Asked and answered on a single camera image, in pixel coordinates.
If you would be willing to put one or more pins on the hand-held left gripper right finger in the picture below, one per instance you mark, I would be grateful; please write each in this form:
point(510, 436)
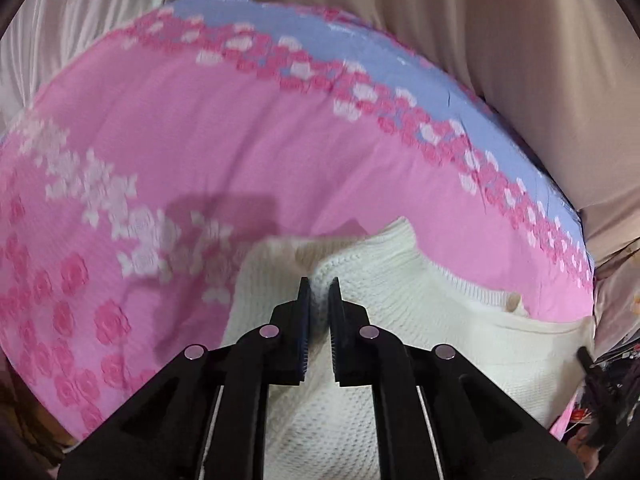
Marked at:
point(334, 320)

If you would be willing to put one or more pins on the white satin curtain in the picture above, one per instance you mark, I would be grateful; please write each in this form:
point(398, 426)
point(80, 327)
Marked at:
point(75, 20)

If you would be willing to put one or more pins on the white red black knit sweater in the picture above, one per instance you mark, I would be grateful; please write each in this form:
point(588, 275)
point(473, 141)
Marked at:
point(450, 320)

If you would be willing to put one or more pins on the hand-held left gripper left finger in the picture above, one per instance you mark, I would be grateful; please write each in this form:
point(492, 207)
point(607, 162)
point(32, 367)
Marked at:
point(303, 310)

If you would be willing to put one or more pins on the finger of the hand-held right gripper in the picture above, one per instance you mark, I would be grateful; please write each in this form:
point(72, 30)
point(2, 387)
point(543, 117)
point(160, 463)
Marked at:
point(597, 385)

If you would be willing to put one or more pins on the beige backdrop cloth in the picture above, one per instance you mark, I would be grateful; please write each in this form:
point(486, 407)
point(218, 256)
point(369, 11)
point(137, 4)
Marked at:
point(500, 35)

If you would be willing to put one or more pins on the pink floral blanket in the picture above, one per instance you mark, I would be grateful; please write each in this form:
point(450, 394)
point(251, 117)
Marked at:
point(225, 150)

